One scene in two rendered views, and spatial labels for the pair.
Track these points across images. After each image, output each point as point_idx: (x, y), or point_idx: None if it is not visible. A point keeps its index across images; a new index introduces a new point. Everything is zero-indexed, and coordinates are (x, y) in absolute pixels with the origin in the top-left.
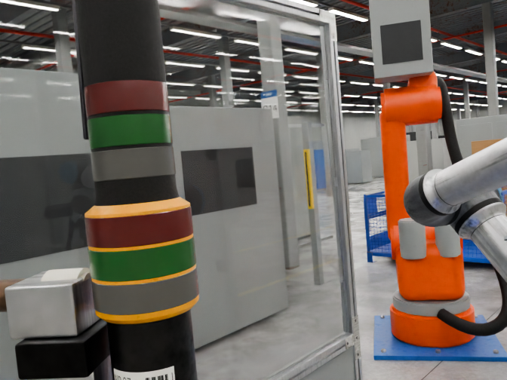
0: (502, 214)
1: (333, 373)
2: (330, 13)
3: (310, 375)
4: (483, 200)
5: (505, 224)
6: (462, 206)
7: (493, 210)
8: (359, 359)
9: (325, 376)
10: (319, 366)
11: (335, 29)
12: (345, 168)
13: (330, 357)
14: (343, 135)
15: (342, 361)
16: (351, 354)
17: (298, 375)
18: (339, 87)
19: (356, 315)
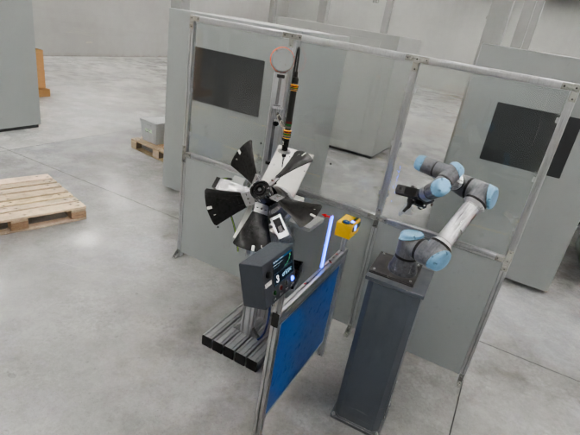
0: (472, 203)
1: (480, 262)
2: (576, 85)
3: (463, 250)
4: (469, 194)
5: (466, 205)
6: (465, 192)
7: (469, 199)
8: (504, 272)
9: (473, 259)
10: (469, 251)
11: (576, 95)
12: (543, 175)
13: (480, 253)
14: (551, 157)
15: (489, 262)
16: (499, 266)
17: (454, 244)
18: (563, 129)
19: (513, 251)
